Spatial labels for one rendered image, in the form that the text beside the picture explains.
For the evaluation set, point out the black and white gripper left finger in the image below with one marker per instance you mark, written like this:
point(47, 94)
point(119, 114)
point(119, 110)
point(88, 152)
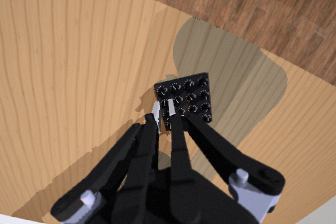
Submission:
point(86, 198)

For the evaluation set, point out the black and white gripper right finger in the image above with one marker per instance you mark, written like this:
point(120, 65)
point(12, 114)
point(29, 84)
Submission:
point(253, 184)

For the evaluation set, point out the black knob box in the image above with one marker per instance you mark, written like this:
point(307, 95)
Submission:
point(181, 90)

